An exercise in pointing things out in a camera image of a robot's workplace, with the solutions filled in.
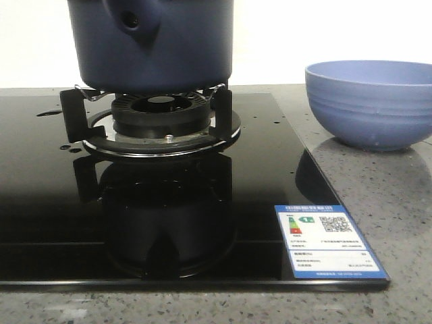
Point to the light blue plastic bowl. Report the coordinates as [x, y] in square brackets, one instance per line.
[372, 104]

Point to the black pot support grate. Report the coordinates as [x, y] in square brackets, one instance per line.
[97, 134]

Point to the dark blue cooking pot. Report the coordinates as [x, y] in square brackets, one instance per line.
[146, 47]

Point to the black gas burner head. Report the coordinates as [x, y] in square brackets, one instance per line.
[155, 117]

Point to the blue energy efficiency label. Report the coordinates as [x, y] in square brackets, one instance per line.
[323, 242]

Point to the black glass gas stove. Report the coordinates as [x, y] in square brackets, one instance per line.
[74, 220]

